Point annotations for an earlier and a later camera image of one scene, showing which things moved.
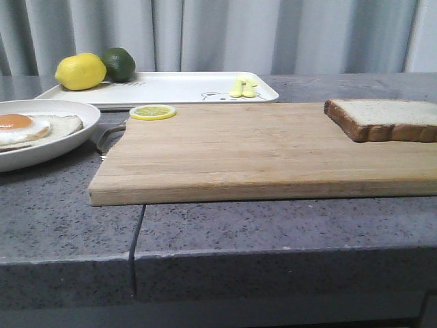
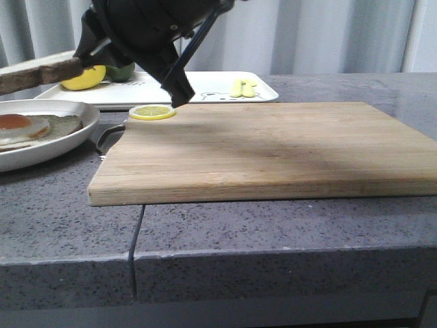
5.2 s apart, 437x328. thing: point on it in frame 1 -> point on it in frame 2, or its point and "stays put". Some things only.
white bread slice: (386, 119) -> (14, 81)
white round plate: (30, 155) stays put
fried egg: (16, 128) stays put
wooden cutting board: (242, 152) stays put
